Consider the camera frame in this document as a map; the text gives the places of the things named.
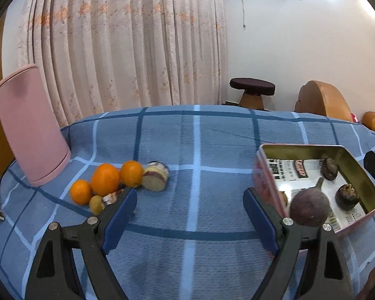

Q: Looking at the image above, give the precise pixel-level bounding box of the pink electric kettle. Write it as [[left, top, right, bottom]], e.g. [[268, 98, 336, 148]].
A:
[[0, 63, 72, 187]]

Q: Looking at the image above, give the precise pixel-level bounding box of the cut sweet potato piece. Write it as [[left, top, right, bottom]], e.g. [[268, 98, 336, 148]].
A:
[[142, 161, 170, 192]]

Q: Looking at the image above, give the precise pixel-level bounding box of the brown leather sofa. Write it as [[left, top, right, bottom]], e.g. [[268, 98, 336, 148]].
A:
[[362, 110, 375, 144]]

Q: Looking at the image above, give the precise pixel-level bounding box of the pink tin box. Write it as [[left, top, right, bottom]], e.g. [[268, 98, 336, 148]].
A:
[[252, 144, 375, 233]]

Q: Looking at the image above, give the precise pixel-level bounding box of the blue plaid cloth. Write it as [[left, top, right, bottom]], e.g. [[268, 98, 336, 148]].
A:
[[0, 104, 375, 300]]

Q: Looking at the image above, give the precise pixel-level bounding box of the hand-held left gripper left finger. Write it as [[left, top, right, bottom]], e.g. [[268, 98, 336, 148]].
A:
[[25, 187, 138, 300]]

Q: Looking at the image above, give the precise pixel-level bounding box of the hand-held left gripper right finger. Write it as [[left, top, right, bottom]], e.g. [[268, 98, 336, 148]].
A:
[[243, 187, 354, 300]]

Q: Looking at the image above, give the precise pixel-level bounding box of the small orange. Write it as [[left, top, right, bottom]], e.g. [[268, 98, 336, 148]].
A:
[[70, 179, 93, 206]]

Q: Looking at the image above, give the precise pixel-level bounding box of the brown leather armchair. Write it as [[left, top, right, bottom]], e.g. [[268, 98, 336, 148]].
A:
[[294, 80, 353, 121]]

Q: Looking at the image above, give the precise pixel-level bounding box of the large orange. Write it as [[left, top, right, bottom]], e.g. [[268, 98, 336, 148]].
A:
[[90, 163, 121, 196]]

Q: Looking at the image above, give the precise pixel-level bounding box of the floral cream curtain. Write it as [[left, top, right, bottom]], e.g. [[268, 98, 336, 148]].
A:
[[17, 0, 229, 129]]

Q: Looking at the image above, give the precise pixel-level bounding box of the purple-skinned cut fruit piece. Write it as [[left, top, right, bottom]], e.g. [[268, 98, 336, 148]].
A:
[[100, 188, 127, 208]]

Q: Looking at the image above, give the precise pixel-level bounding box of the newspaper lining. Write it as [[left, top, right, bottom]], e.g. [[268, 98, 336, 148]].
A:
[[265, 158, 368, 229]]

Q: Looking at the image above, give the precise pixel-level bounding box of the small yellow-brown fruit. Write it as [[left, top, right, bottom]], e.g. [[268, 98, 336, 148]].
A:
[[89, 195, 104, 216]]

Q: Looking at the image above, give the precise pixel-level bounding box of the dark round stool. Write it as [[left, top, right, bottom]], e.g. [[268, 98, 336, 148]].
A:
[[229, 77, 276, 111]]

